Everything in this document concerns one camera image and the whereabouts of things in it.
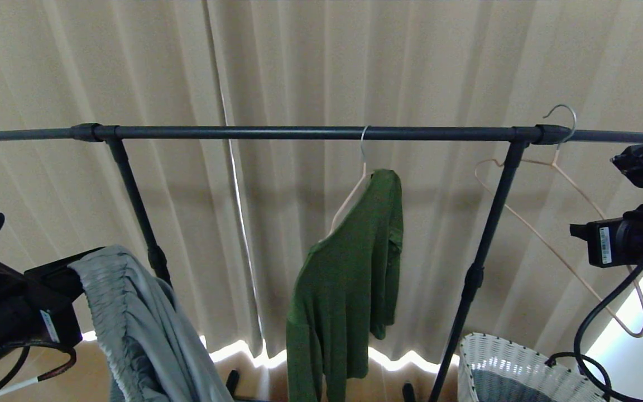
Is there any black cable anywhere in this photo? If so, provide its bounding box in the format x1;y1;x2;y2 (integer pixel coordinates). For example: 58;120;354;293
0;343;78;402
574;221;643;402

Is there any black clothes rack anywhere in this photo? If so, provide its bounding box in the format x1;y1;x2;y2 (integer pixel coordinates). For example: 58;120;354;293
0;123;643;402

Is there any pale grey garment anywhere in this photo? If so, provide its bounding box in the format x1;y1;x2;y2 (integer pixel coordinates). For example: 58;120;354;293
70;246;234;402

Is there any beige curtain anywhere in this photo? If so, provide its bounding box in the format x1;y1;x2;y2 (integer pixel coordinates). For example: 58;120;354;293
0;0;643;363

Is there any green long-sleeved shirt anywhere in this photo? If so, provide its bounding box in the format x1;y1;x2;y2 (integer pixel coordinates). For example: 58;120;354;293
286;169;404;402

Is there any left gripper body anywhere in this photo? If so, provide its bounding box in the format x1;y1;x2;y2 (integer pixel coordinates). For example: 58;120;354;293
0;274;83;361

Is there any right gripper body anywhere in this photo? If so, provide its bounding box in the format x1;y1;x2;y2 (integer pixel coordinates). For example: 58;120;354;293
570;207;643;269

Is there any white laundry basket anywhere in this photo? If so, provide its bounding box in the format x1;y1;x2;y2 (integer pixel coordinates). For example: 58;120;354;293
458;333;612;402

